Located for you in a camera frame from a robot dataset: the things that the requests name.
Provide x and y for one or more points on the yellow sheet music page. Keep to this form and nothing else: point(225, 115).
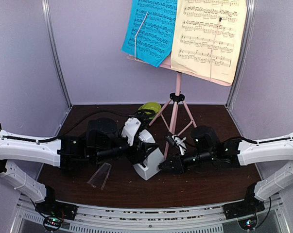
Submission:
point(207, 38)

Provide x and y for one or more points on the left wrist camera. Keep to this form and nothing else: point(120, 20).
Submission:
point(130, 129)

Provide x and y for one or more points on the blue sheet music page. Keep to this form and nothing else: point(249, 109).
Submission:
point(150, 30)

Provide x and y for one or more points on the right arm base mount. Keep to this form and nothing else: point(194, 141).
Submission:
point(246, 213)

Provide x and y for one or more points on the aluminium front rail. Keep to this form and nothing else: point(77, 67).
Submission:
point(195, 219)

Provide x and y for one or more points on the green bowl with saucer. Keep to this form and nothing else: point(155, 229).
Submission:
point(156, 107)

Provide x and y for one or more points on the pink music stand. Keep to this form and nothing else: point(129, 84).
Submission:
point(177, 98)

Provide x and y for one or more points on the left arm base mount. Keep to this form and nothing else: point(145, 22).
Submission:
point(55, 214)

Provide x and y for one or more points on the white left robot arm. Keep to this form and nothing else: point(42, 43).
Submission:
point(102, 142)

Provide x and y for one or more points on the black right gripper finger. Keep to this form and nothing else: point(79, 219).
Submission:
point(165, 169)
point(165, 164)

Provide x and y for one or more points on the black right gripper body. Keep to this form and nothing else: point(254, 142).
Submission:
point(180, 169)

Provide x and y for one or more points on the white metronome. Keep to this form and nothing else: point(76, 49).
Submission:
point(149, 166)

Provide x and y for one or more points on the clear metronome front cover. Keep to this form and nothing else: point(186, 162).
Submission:
point(99, 178)

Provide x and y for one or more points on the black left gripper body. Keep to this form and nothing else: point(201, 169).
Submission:
point(137, 156)

